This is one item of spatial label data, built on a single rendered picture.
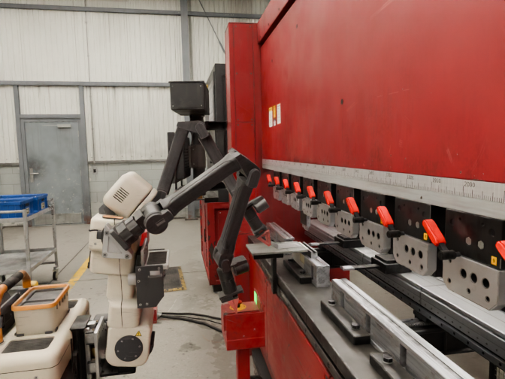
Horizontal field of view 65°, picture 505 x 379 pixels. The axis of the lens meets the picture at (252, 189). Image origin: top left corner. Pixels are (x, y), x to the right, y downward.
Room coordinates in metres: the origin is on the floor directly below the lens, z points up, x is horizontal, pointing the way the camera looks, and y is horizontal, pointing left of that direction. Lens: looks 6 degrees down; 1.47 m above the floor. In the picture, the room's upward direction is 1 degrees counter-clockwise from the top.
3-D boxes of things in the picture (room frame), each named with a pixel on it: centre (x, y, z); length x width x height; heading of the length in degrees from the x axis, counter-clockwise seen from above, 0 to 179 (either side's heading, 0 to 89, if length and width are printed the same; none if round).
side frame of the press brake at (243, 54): (2.89, -0.26, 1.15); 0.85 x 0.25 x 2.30; 100
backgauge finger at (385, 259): (1.53, -0.47, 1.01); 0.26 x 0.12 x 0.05; 100
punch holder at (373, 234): (1.14, -0.38, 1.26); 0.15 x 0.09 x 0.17; 10
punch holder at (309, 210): (1.73, -0.28, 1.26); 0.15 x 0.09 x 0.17; 10
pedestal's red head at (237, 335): (1.65, 0.06, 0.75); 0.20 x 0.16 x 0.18; 11
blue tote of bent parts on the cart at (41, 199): (4.37, 2.58, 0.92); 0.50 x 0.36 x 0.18; 101
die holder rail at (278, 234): (2.44, -0.16, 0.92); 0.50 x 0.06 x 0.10; 10
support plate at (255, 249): (1.88, -0.11, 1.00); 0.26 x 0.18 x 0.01; 100
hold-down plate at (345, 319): (1.29, -0.30, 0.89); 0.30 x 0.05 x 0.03; 10
